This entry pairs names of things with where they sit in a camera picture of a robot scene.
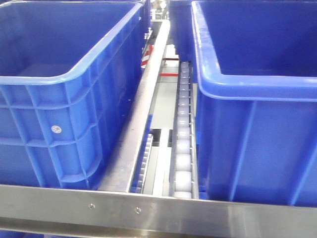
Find shelf blue crate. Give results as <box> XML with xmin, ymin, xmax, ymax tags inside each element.
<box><xmin>191</xmin><ymin>0</ymin><xmax>317</xmax><ymax>207</ymax></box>
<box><xmin>0</xmin><ymin>1</ymin><xmax>143</xmax><ymax>190</ymax></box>

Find steel divider rail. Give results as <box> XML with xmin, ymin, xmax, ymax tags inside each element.
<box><xmin>99</xmin><ymin>20</ymin><xmax>170</xmax><ymax>192</ymax></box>

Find left shelf blue crate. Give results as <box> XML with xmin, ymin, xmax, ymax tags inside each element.
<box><xmin>0</xmin><ymin>1</ymin><xmax>143</xmax><ymax>190</ymax></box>

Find lower roller track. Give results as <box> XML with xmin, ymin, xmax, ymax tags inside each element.
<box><xmin>130</xmin><ymin>133</ymin><xmax>153</xmax><ymax>193</ymax></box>

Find right shelf blue crate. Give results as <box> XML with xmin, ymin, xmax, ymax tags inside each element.
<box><xmin>191</xmin><ymin>0</ymin><xmax>317</xmax><ymax>207</ymax></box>

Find steel shelf front rail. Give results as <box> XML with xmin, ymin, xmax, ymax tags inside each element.
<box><xmin>0</xmin><ymin>185</ymin><xmax>317</xmax><ymax>238</ymax></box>

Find white roller track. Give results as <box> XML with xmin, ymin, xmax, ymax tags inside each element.
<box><xmin>169</xmin><ymin>61</ymin><xmax>199</xmax><ymax>199</ymax></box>

